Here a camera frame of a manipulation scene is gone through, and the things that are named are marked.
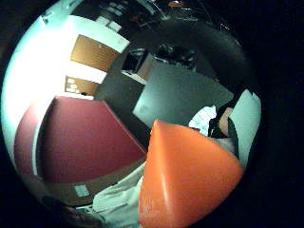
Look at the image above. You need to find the orange plastic bowl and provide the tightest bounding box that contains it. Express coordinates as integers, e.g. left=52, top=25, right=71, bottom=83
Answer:
left=138, top=119, right=245, bottom=228

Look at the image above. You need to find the white gridded sheet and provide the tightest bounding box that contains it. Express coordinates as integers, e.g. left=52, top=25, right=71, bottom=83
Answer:
left=188, top=104, right=218, bottom=134

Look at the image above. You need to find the the person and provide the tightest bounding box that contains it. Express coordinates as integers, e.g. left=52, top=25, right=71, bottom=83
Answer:
left=207, top=88, right=262, bottom=169

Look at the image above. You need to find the large wooden door panel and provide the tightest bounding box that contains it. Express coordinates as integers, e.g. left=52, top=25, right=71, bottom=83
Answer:
left=69, top=33, right=120, bottom=73

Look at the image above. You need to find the brown bench base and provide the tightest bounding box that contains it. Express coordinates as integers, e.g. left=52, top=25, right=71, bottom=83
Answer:
left=42, top=155, right=148, bottom=207

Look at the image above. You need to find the white cloth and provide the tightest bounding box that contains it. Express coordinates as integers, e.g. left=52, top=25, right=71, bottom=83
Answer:
left=75, top=162, right=150, bottom=228

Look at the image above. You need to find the white paper label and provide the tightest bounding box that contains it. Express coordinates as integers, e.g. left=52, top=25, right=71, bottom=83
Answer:
left=74, top=184, right=91, bottom=198

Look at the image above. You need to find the narrow red partition panel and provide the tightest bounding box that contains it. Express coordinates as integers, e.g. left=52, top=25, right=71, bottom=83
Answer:
left=13, top=101, right=45, bottom=177

